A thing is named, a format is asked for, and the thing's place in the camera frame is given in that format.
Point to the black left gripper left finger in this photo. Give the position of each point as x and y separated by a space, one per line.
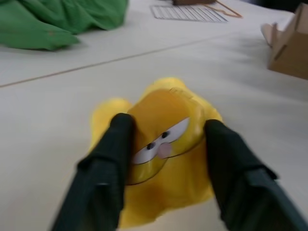
96 183

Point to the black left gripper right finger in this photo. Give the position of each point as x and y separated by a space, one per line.
240 187

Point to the yellow cat plush toy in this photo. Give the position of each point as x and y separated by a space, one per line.
168 113

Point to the brown cardboard box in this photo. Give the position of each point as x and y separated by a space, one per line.
293 53

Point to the green cloth garment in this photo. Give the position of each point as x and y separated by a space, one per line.
48 19

